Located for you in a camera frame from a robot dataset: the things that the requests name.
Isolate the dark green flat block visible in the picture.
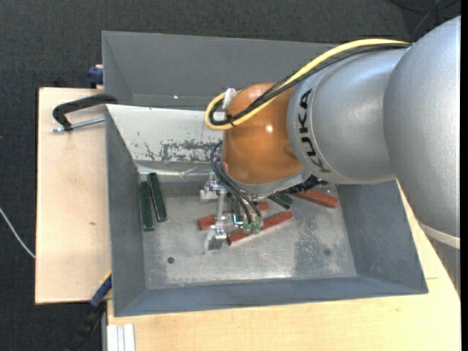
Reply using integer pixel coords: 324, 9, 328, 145
268, 192, 294, 210
139, 180, 155, 233
146, 172, 168, 223

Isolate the grey metal bin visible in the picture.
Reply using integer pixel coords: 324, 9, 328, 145
101, 30, 429, 318

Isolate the red-brown flat block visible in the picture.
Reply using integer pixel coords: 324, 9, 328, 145
290, 188, 339, 209
226, 210, 295, 247
197, 200, 270, 231

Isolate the pale wood flat board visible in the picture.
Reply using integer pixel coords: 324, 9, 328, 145
34, 86, 113, 305

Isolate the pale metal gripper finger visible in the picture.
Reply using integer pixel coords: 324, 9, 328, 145
199, 173, 221, 202
203, 224, 227, 256

